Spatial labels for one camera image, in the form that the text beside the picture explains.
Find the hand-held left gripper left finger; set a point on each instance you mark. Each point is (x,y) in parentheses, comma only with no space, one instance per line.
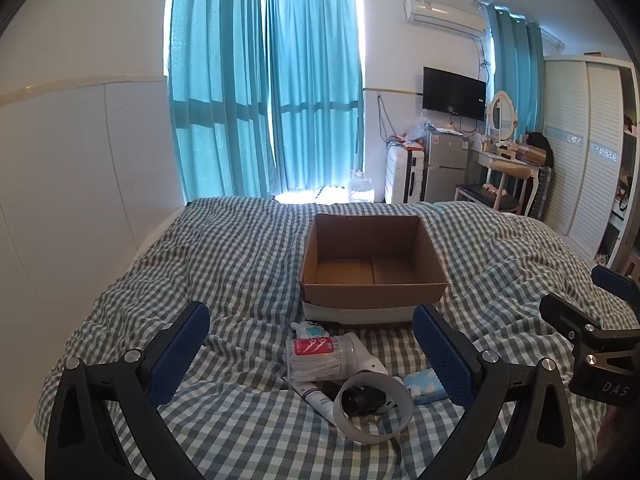
(180,355)

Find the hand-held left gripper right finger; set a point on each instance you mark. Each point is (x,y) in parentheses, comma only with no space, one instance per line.
(440,350)

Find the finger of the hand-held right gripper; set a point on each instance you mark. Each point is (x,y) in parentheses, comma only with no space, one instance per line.
(617,284)
(565,312)

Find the blue tissue pack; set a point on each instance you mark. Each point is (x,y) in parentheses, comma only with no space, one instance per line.
(422,387)

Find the cardboard box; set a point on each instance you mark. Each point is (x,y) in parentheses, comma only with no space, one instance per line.
(375,296)

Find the small black object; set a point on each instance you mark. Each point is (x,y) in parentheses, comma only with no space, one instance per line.
(362,399)

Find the clear cotton swab container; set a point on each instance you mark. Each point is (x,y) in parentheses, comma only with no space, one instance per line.
(315,362)

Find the white squeeze tube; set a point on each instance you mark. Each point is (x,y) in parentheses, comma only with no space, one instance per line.
(315,399)

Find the checked blanket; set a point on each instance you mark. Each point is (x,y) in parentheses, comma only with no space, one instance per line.
(225,260)

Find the white toy with blue star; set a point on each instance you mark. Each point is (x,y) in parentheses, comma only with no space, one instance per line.
(312,331)

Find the white louvred wardrobe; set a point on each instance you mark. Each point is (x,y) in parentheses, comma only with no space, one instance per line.
(580,150)

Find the dark cushioned stool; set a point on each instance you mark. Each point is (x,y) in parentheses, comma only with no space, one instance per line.
(485,197)

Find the black bag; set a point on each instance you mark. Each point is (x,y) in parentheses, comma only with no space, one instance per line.
(541,147)

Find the wooden storage box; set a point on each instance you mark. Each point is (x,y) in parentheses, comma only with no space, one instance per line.
(530,152)

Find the white dressing table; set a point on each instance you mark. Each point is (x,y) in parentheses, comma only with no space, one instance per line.
(500,164)

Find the silver small fridge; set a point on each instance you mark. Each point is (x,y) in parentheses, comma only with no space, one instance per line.
(445,170)

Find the white suitcase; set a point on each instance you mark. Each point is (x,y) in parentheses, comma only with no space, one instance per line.
(397,175)

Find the clear water jug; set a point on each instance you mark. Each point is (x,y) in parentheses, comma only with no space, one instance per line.
(361,187)

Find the oval vanity mirror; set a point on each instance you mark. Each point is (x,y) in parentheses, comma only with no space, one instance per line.
(501,112)

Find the clear plastic bag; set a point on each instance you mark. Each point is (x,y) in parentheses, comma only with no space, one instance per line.
(417,130)

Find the narrow teal curtain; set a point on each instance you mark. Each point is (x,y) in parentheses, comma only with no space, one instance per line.
(515,70)

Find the wide teal curtain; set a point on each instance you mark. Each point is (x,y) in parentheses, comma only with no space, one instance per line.
(215,85)

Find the white air conditioner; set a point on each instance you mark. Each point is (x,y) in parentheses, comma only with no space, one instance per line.
(445,16)

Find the black wall television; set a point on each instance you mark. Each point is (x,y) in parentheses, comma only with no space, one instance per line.
(452,91)

